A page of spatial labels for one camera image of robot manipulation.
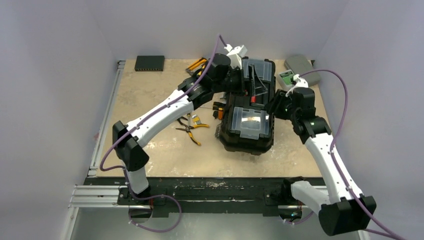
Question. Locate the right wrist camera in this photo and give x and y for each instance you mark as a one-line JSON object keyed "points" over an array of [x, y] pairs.
{"points": [[297, 82]]}

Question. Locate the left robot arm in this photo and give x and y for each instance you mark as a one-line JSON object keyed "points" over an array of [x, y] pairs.
{"points": [[218, 75]]}

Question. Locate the yellow handled pliers top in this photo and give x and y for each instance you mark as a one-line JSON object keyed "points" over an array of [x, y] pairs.
{"points": [[196, 65]]}

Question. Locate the aluminium frame rail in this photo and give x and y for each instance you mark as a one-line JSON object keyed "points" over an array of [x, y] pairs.
{"points": [[210, 195]]}

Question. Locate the black tool box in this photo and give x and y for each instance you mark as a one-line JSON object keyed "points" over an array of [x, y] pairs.
{"points": [[246, 126]]}

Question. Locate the grey plastic case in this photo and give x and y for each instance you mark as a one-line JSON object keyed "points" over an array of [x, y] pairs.
{"points": [[299, 64]]}

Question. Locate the black network switch box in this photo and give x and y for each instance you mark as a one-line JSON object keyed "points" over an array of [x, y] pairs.
{"points": [[149, 63]]}

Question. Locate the green labelled small box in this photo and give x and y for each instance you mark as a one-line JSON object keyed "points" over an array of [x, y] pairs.
{"points": [[285, 79]]}

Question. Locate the wire brush yellow handle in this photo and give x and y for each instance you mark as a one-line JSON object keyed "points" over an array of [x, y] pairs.
{"points": [[218, 110]]}

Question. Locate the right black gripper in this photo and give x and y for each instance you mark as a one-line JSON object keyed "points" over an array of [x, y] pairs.
{"points": [[274, 105]]}

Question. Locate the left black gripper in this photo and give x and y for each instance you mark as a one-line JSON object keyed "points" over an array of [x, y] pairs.
{"points": [[240, 91]]}

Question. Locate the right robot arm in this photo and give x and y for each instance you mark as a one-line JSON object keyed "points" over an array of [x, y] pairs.
{"points": [[343, 208]]}

